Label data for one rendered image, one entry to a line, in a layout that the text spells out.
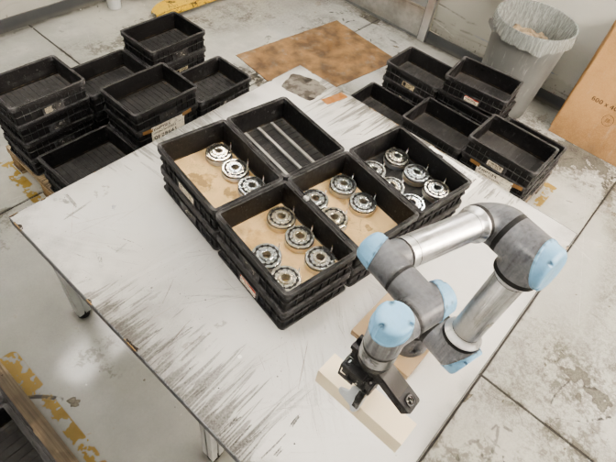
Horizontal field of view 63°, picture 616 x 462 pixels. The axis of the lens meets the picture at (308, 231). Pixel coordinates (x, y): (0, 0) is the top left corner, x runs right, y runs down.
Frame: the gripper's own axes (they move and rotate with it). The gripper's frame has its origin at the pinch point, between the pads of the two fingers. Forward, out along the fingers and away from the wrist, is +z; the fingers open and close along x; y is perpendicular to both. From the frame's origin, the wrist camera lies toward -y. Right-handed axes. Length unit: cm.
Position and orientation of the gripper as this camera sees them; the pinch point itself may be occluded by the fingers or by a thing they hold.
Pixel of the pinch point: (365, 399)
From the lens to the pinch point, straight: 122.0
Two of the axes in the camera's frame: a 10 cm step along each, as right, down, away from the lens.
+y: -7.4, -5.7, 3.6
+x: -6.6, 5.3, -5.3
